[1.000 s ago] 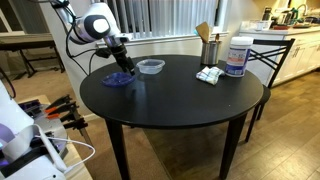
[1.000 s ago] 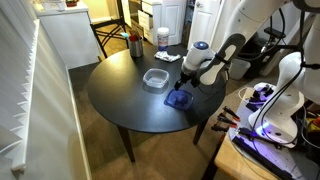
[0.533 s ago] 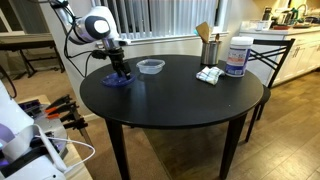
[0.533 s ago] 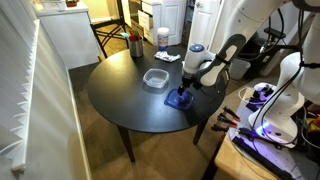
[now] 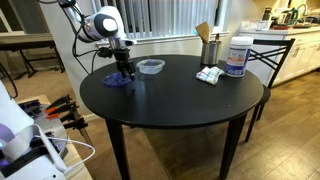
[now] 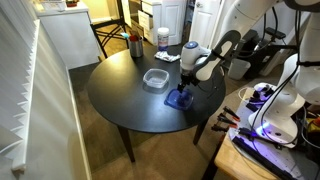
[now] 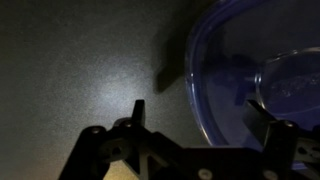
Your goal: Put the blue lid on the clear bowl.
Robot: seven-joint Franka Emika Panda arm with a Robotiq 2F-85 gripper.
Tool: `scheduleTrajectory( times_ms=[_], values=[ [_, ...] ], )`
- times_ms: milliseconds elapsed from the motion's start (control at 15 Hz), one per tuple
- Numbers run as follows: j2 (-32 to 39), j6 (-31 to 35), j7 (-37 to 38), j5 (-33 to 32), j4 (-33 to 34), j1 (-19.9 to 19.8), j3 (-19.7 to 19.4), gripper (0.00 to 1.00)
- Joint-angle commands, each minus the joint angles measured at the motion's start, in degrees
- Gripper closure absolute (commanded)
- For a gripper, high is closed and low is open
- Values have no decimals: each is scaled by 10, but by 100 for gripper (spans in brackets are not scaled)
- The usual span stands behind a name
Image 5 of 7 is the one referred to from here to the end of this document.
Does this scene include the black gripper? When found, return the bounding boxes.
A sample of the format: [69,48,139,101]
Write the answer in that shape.
[114,47,137,82]

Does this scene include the blue plastic lid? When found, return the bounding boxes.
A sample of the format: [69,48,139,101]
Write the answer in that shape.
[101,71,133,88]

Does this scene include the clear plastic bowl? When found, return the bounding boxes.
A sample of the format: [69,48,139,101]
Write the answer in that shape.
[135,58,166,75]

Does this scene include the round black table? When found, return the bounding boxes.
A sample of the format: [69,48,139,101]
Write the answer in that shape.
[79,54,265,180]

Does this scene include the black orange bar clamp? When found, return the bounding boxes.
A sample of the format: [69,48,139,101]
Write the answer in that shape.
[46,111,77,123]
[62,118,89,131]
[44,94,73,110]
[44,101,79,116]

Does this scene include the white crumpled packet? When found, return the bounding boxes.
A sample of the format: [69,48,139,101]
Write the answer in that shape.
[195,65,226,86]

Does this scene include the metal utensil cup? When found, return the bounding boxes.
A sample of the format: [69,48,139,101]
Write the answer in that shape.
[200,40,222,66]

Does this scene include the wooden spatula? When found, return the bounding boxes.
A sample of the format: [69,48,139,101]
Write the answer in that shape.
[195,21,214,44]

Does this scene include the purple black control box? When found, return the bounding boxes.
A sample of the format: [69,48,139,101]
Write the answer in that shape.
[18,99,43,116]

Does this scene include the black folding stand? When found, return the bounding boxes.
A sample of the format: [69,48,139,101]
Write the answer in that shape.
[0,33,66,80]

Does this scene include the white robot device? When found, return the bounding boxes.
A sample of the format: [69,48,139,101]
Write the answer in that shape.
[16,93,94,180]

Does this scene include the white wipes canister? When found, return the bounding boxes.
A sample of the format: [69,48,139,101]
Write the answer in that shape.
[224,36,254,78]

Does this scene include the clear plastic container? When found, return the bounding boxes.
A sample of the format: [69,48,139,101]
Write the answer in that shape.
[255,19,273,32]

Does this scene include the black metal chair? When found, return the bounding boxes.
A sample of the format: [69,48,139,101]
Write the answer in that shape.
[244,37,296,143]

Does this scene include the black bottle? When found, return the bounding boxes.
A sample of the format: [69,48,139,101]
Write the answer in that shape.
[262,6,273,22]

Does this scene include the white kitchen counter cabinet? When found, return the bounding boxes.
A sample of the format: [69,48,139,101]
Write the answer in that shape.
[238,26,320,86]

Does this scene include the metal kitchen faucet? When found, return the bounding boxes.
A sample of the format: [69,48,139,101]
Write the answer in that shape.
[294,3,309,19]

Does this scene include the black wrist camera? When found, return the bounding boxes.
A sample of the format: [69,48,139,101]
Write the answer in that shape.
[97,46,115,60]

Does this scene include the white cable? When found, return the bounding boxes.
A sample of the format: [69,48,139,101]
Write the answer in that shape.
[34,134,97,174]

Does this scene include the grey metal base plate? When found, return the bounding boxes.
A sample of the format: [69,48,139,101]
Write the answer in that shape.
[31,103,69,156]

